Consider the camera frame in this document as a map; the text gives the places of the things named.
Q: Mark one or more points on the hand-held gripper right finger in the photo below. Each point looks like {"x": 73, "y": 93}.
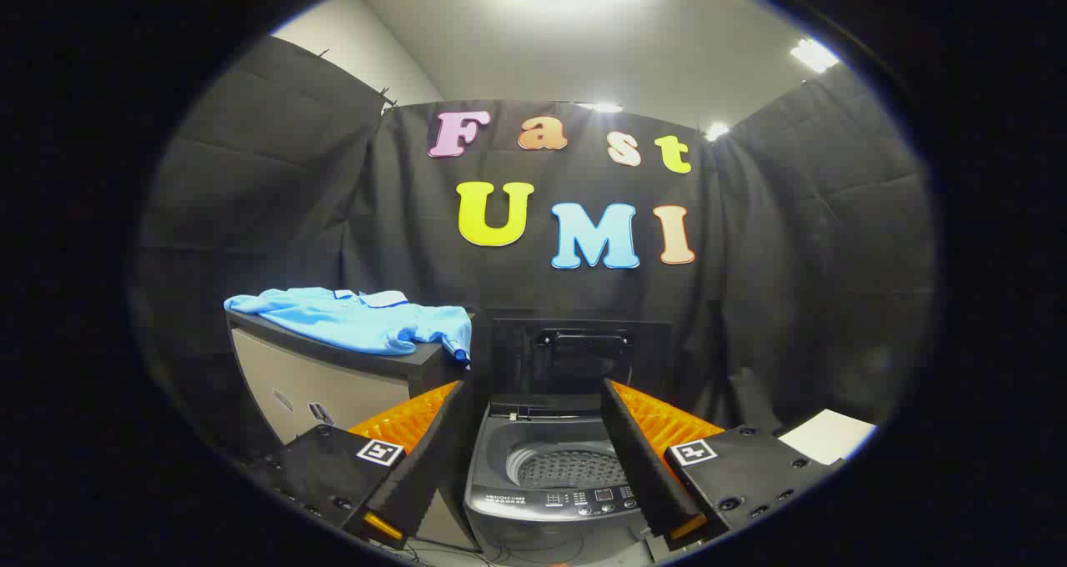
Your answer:
{"x": 642, "y": 459}

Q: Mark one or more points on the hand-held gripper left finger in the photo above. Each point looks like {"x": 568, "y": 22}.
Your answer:
{"x": 425, "y": 459}

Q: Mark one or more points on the grey top-load washing machine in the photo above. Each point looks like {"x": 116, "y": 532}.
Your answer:
{"x": 542, "y": 517}

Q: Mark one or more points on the dark washing machine lid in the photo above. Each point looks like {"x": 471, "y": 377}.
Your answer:
{"x": 517, "y": 358}

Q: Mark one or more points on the light blue polo shirt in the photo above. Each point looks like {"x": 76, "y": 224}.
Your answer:
{"x": 358, "y": 321}

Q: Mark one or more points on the dark-topped grey cabinet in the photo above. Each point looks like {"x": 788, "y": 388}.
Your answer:
{"x": 292, "y": 383}

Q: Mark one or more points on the white flat board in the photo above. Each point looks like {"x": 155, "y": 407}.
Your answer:
{"x": 829, "y": 435}

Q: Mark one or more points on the black backdrop cloth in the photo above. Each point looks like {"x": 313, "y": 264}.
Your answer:
{"x": 333, "y": 217}

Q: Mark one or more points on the small ceiling light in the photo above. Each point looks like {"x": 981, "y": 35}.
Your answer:
{"x": 813, "y": 54}
{"x": 715, "y": 131}
{"x": 605, "y": 107}

